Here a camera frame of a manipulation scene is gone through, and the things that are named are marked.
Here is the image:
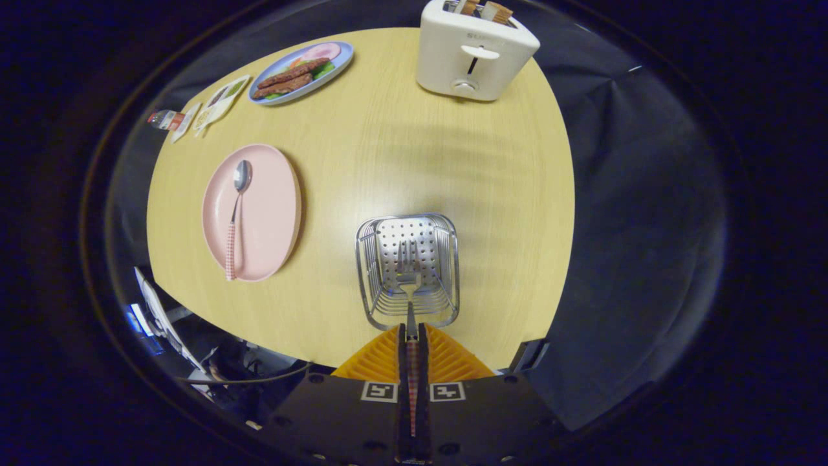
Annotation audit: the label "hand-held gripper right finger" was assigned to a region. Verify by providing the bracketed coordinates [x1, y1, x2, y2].
[414, 324, 565, 466]

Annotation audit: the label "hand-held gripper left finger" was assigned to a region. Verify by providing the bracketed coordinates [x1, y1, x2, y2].
[259, 324, 415, 466]

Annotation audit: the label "fork with checked handle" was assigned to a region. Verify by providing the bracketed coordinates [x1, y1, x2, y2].
[396, 239, 421, 438]

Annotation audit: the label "spoon with checked handle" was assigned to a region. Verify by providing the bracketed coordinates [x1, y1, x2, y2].
[224, 159, 254, 282]

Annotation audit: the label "pink round plate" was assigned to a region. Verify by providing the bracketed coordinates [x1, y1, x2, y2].
[202, 144, 303, 283]

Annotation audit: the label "white papers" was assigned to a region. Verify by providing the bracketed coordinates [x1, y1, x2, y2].
[133, 267, 208, 373]

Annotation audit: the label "white toaster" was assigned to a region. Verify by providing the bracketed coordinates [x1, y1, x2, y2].
[416, 0, 541, 102]

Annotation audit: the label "brown meat strip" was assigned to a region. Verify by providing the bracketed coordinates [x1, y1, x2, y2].
[252, 73, 314, 100]
[259, 57, 332, 89]

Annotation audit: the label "blue food plate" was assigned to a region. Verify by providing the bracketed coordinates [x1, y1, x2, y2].
[248, 41, 354, 106]

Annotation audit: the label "white divided grain tray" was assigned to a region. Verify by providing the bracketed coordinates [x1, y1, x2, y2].
[192, 75, 251, 138]

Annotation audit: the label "pink ham slice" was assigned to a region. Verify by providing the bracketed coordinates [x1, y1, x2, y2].
[301, 43, 342, 62]

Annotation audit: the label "white square coaster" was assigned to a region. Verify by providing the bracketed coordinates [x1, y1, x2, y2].
[171, 102, 202, 143]

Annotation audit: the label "clear plastic water bottle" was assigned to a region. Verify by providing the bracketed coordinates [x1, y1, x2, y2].
[147, 110, 186, 131]

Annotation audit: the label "metal wire cutlery basket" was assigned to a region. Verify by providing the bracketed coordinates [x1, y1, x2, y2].
[354, 214, 461, 331]

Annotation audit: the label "black cable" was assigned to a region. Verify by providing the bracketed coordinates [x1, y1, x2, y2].
[178, 361, 314, 387]

